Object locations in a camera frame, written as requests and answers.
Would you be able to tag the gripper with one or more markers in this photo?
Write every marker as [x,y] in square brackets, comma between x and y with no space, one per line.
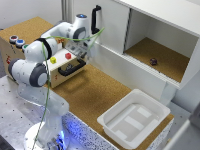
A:
[80,50]

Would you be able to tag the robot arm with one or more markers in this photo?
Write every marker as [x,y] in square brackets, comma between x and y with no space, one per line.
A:
[33,71]

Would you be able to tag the wooden drawer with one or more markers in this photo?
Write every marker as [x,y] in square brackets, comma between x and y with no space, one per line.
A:
[61,61]

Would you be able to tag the yellow block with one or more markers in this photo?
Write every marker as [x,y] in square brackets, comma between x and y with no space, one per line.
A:
[53,60]

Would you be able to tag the white sliding door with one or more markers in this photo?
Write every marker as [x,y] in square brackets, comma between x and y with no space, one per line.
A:
[111,23]

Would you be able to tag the green button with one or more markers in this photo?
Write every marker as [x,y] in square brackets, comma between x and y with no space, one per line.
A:
[24,46]

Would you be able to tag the blue button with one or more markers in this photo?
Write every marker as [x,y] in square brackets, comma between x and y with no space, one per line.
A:
[20,42]

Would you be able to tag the red button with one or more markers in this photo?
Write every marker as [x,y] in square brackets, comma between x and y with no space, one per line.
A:
[13,38]

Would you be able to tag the purple block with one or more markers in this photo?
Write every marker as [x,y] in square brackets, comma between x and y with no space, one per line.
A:
[153,61]

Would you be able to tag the white plastic box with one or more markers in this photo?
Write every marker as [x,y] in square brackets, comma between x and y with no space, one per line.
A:
[133,118]

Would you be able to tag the white cabinet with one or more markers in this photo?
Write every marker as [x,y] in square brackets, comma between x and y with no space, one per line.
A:
[166,30]

